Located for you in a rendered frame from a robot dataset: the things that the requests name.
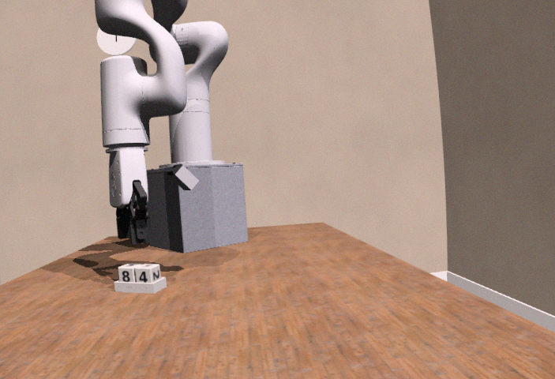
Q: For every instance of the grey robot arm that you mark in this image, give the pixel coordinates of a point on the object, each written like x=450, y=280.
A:
x=130, y=96

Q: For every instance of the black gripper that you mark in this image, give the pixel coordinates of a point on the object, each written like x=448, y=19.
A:
x=127, y=177

